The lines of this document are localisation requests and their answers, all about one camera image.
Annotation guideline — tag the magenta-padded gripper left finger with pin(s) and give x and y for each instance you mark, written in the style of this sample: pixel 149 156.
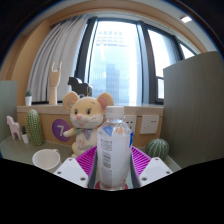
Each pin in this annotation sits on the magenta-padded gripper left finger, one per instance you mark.
pixel 71 171

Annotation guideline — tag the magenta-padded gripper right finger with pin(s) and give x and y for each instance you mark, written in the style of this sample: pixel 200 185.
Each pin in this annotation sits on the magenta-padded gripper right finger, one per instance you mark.
pixel 155 170

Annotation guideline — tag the clear plastic water bottle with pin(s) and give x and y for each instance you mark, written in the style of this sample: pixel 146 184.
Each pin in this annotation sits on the clear plastic water bottle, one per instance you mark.
pixel 114 153

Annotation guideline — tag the round green cactus decoration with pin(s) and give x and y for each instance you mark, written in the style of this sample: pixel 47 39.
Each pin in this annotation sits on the round green cactus decoration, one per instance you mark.
pixel 157 149

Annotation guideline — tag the cream ceramic cup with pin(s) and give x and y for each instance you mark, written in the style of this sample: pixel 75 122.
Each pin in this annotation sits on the cream ceramic cup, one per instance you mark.
pixel 46 159

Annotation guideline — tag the purple round number sign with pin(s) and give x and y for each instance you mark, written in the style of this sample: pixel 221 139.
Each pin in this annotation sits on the purple round number sign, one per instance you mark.
pixel 59 130

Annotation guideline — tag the beige plush mouse toy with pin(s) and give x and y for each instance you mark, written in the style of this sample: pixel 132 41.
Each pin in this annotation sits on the beige plush mouse toy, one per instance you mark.
pixel 85 116

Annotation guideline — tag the tall green cactus decoration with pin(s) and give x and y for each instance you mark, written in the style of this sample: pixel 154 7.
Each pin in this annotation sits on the tall green cactus decoration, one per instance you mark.
pixel 34 128

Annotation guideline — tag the small plant in white pot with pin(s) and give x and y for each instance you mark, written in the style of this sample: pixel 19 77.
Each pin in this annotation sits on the small plant in white pot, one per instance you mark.
pixel 28 100
pixel 25 138

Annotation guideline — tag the green desk partition panel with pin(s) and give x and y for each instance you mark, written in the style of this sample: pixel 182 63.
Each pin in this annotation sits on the green desk partition panel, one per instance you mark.
pixel 7 110
pixel 193 110

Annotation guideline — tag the pink horse figurine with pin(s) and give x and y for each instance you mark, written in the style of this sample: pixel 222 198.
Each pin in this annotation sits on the pink horse figurine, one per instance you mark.
pixel 14 126

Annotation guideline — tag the black horse figurine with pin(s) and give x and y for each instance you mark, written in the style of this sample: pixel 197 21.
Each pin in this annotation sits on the black horse figurine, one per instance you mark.
pixel 78 87

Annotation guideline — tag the wooden hand sculpture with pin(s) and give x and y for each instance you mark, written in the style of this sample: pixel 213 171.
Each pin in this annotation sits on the wooden hand sculpture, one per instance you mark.
pixel 53 86

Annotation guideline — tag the grey window curtain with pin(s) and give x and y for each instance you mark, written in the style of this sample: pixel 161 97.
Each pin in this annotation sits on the grey window curtain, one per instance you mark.
pixel 56 56

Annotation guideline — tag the ceiling lights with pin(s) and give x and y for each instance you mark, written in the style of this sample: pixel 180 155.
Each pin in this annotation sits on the ceiling lights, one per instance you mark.
pixel 186 19

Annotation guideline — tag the white wall socket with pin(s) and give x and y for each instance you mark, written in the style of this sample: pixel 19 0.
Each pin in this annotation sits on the white wall socket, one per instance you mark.
pixel 149 124
pixel 130 122

